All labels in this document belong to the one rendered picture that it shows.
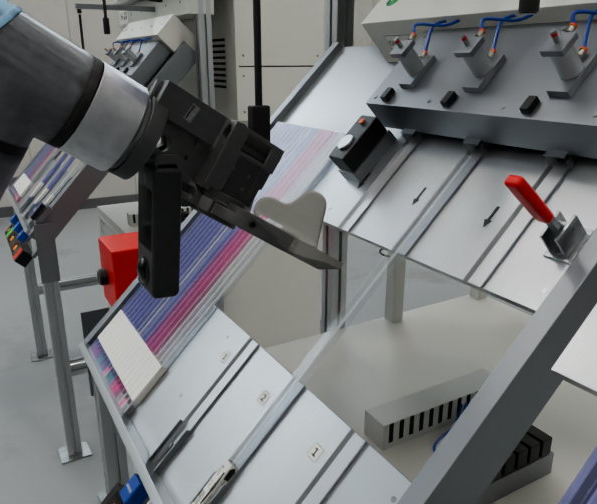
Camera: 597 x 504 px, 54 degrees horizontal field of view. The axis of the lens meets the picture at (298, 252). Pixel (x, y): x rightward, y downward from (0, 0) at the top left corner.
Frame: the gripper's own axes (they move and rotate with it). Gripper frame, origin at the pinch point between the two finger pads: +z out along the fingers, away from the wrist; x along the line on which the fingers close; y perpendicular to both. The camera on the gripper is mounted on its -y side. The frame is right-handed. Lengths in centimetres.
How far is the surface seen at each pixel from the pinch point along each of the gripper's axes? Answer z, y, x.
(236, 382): 7.2, -17.3, 9.0
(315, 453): 7.5, -16.3, -7.9
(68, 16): 22, 75, 456
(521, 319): 86, 10, 32
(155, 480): 2.7, -30.6, 7.6
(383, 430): 36.2, -17.7, 10.2
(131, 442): 2.0, -30.6, 15.3
